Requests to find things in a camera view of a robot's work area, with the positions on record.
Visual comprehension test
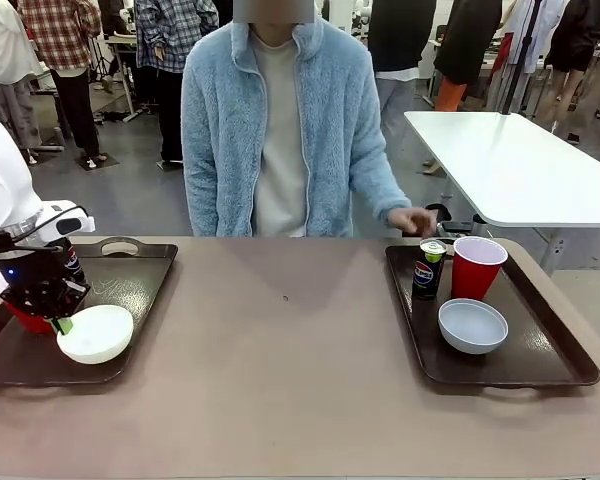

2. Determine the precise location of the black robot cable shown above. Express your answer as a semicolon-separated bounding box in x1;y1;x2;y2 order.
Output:
9;207;86;240

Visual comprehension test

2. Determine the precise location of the person's left forearm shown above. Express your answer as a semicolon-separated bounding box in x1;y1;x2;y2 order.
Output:
349;164;414;226

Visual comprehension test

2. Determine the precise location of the bystander in white coat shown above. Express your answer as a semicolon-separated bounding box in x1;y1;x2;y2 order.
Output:
484;0;571;114

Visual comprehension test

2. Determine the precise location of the black Pepsi can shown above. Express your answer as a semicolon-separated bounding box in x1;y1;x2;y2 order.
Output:
65;239;87;284
411;238;448;302

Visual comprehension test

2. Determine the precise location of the brown plastic tray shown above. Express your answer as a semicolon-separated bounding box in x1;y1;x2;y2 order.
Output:
383;237;600;401
0;236;180;387

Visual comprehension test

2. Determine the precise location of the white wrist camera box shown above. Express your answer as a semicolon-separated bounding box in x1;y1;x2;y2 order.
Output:
38;199;96;236

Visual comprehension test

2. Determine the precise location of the bystander with khaki trousers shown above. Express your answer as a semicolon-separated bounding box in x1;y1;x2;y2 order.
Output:
534;0;600;146

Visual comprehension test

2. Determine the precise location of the person in blue fleece jacket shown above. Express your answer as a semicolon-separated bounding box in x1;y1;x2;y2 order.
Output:
181;0;414;239

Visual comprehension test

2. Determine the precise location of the grey metal table foot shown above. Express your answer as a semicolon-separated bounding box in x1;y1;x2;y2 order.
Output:
439;219;476;239

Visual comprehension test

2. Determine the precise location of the person's left hand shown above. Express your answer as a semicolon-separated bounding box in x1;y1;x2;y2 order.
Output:
385;206;439;238

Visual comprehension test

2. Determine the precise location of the bystander in red plaid shirt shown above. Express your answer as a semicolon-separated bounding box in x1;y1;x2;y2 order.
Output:
17;0;119;169

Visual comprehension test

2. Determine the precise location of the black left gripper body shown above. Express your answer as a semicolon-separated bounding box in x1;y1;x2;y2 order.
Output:
0;238;87;297

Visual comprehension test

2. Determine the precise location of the bystander in blue plaid shirt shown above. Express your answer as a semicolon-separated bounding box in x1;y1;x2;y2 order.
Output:
134;0;220;166

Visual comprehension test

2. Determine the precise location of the white bowl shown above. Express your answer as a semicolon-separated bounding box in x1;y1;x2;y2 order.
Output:
438;298;509;356
55;304;135;365

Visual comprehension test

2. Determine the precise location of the bystander in white shirt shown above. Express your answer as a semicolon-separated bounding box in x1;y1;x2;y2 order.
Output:
0;0;44;151

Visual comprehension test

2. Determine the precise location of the bystander with orange trousers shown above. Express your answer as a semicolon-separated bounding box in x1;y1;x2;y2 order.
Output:
432;0;504;114

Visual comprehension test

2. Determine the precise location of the black stand pole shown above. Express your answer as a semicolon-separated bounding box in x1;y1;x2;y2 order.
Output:
499;0;544;117

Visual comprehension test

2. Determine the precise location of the bystander in black top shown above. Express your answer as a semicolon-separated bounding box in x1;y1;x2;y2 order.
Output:
367;0;439;166

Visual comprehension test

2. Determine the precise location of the black caster wheel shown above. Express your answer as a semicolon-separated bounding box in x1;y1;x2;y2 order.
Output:
424;202;452;224

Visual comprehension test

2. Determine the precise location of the red plastic cup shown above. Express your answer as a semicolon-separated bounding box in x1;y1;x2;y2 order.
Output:
0;272;57;335
450;236;510;303

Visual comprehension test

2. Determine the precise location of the person's right forearm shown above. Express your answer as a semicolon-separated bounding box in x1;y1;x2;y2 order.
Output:
182;164;222;238

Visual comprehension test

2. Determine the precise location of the white table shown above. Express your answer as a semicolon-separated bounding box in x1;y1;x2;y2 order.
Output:
403;110;600;276

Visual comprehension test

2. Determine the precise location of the white background desk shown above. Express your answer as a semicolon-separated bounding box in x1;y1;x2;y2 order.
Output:
102;32;154;124

